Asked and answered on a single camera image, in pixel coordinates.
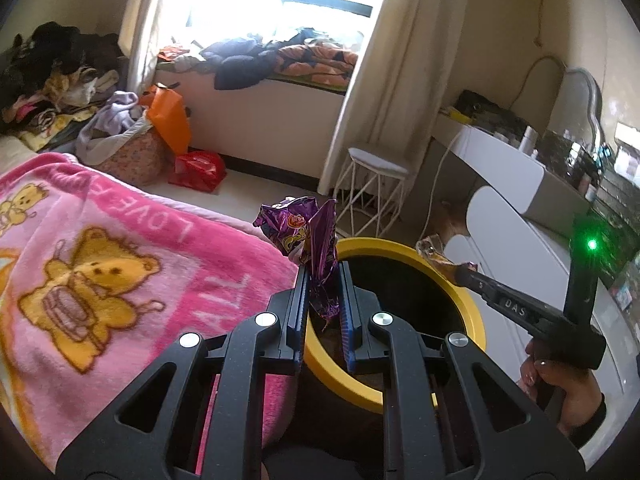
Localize white power cable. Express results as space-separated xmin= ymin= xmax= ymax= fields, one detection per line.
xmin=422 ymin=131 xmax=464 ymax=241

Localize yellow rimmed black trash bin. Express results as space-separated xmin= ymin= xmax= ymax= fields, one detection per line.
xmin=304 ymin=236 xmax=487 ymax=415

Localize purple candy wrapper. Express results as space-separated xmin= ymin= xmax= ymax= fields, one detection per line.
xmin=253 ymin=196 xmax=340 ymax=324

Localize orange patterned blanket on sill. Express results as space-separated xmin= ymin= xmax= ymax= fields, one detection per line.
xmin=273 ymin=44 xmax=358 ymax=93

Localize white scalloped dresser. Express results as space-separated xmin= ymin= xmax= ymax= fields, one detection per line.
xmin=433 ymin=116 xmax=639 ymax=467

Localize white bottle on dresser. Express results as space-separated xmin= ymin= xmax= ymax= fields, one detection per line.
xmin=518 ymin=126 xmax=538 ymax=156

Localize pink teddy bear blanket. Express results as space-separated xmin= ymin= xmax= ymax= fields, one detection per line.
xmin=1 ymin=153 xmax=296 ymax=467

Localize cream curtain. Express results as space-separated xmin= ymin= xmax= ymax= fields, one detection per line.
xmin=118 ymin=0 xmax=160 ymax=93
xmin=318 ymin=0 xmax=468 ymax=194

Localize person's right hand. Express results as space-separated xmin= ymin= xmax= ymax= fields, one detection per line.
xmin=518 ymin=339 xmax=606 ymax=448

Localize black window frame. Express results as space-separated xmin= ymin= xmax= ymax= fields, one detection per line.
xmin=280 ymin=0 xmax=373 ymax=18

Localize right cream curtain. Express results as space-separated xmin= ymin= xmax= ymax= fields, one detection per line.
xmin=318 ymin=0 xmax=468 ymax=194

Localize lavender clothes on basket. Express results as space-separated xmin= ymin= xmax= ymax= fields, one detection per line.
xmin=75 ymin=91 xmax=152 ymax=167

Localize dark jacket on sill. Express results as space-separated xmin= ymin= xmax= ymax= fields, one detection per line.
xmin=198 ymin=38 xmax=278 ymax=91

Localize pile of clothes in corner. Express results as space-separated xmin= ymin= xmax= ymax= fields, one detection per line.
xmin=1 ymin=22 xmax=126 ymax=153

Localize red shopping bag on floor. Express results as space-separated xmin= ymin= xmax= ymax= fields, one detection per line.
xmin=168 ymin=151 xmax=227 ymax=193

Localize dark bag on dresser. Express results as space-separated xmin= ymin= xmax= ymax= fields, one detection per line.
xmin=454 ymin=90 xmax=528 ymax=136

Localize floral fabric laundry basket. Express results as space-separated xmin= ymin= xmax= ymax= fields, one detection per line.
xmin=96 ymin=128 xmax=166 ymax=186

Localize white wire frame stool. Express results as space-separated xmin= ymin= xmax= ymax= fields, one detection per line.
xmin=333 ymin=144 xmax=412 ymax=238

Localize silver brown foil wrapper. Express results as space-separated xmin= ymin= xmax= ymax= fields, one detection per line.
xmin=416 ymin=234 xmax=477 ymax=286

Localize left cream curtain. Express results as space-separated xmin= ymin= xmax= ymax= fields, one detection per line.
xmin=118 ymin=0 xmax=160 ymax=93

